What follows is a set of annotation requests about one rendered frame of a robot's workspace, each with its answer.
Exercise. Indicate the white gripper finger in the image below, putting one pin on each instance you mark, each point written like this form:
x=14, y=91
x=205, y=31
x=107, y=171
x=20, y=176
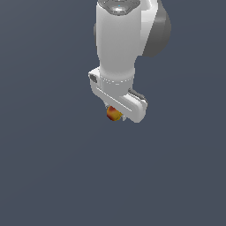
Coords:
x=124, y=118

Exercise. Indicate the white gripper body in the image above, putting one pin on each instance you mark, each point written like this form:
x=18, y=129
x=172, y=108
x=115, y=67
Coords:
x=117, y=97

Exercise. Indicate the small orange yellow object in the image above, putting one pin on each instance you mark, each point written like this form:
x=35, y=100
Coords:
x=112, y=113

